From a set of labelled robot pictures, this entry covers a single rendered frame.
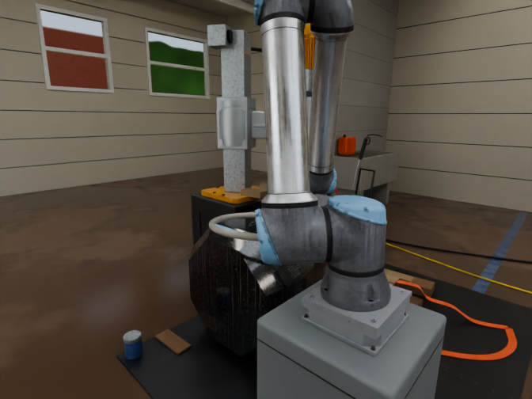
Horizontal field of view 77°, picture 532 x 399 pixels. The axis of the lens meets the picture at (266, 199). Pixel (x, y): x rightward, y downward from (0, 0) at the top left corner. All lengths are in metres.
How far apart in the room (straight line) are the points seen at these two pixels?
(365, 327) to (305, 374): 0.20
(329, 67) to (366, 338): 0.71
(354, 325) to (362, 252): 0.18
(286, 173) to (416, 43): 6.30
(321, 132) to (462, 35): 5.86
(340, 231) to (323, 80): 0.43
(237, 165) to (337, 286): 2.02
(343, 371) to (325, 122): 0.68
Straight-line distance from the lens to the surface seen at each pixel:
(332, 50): 0.99
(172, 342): 2.34
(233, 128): 2.71
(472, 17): 6.85
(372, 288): 0.92
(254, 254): 1.76
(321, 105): 1.04
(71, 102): 7.77
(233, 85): 2.79
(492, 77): 6.62
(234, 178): 2.83
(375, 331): 0.88
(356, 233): 0.85
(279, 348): 0.98
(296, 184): 0.83
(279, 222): 0.82
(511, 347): 2.75
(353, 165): 4.85
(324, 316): 0.95
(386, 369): 0.89
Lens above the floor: 1.40
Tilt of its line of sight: 14 degrees down
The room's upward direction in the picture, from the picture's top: straight up
